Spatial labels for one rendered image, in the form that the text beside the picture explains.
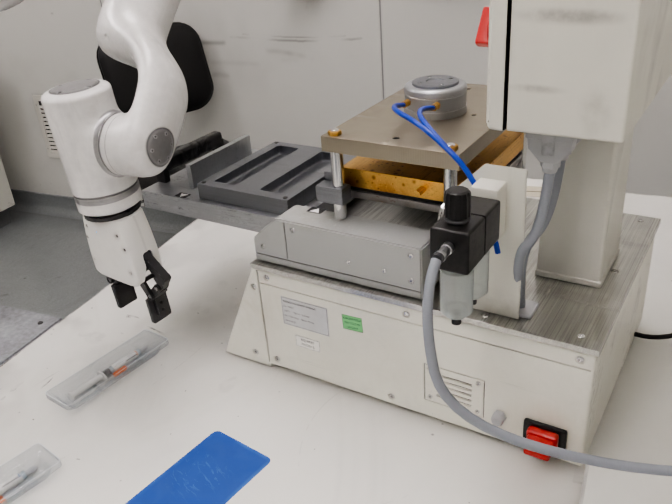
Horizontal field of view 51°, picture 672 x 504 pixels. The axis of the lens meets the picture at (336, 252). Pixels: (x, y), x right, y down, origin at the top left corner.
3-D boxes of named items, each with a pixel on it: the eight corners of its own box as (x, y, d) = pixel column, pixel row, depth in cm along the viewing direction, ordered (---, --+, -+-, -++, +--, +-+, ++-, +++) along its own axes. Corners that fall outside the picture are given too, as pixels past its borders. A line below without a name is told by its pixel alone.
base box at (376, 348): (641, 326, 107) (657, 224, 99) (572, 495, 80) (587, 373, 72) (340, 257, 134) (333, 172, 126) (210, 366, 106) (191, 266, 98)
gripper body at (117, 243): (63, 204, 94) (88, 276, 99) (109, 219, 88) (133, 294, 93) (110, 182, 98) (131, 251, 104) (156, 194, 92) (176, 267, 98)
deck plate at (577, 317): (660, 223, 100) (661, 217, 99) (599, 357, 74) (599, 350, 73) (373, 177, 122) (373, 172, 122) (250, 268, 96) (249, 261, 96)
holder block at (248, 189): (360, 167, 113) (359, 152, 112) (288, 217, 99) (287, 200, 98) (276, 154, 122) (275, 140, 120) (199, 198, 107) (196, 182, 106)
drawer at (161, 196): (373, 188, 115) (371, 143, 111) (297, 246, 99) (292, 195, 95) (232, 164, 130) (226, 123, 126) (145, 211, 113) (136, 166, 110)
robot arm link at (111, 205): (57, 192, 92) (65, 212, 93) (97, 204, 87) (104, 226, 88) (110, 167, 97) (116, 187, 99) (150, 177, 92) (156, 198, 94)
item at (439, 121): (578, 157, 98) (587, 62, 91) (499, 255, 75) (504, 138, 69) (418, 137, 109) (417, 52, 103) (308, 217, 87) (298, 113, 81)
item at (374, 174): (522, 159, 99) (526, 91, 94) (460, 223, 82) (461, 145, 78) (411, 144, 107) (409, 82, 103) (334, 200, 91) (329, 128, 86)
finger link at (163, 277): (122, 240, 95) (128, 272, 98) (162, 263, 91) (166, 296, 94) (130, 236, 95) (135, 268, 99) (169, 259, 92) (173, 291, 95)
